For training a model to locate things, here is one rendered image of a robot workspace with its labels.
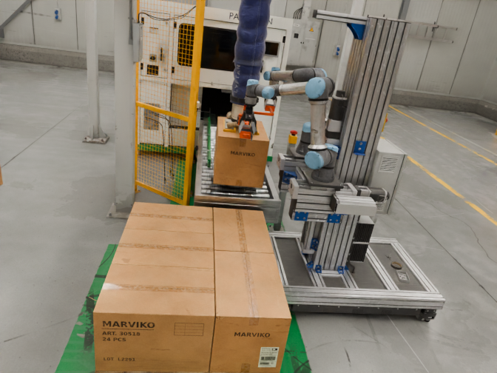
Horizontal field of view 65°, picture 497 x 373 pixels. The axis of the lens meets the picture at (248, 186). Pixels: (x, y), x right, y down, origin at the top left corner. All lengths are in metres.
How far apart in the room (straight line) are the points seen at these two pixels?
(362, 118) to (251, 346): 1.56
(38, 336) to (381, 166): 2.45
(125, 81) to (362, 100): 2.00
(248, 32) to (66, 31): 9.46
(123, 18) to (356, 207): 2.35
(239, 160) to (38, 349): 1.81
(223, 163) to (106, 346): 1.55
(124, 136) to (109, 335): 2.03
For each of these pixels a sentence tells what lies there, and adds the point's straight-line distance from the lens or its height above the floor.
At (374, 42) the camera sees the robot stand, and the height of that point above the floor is 1.89.
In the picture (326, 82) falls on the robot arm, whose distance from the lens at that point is 2.37.
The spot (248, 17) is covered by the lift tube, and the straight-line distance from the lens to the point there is 3.09.
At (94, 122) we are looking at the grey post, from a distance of 6.05.
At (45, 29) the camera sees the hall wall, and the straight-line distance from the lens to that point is 12.39.
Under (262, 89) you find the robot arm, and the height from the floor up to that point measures 1.53.
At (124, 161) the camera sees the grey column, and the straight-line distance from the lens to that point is 3.84.
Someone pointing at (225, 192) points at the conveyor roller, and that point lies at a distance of 3.36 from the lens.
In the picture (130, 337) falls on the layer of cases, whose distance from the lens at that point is 2.22.
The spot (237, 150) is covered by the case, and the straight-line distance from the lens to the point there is 3.05.
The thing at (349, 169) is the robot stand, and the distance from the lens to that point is 2.80.
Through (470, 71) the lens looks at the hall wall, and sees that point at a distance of 14.15.
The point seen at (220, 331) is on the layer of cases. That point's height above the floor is 0.44.
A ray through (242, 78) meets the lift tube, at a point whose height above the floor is 1.50.
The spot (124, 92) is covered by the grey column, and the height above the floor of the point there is 1.20.
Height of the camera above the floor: 1.96
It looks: 24 degrees down
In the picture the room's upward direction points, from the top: 8 degrees clockwise
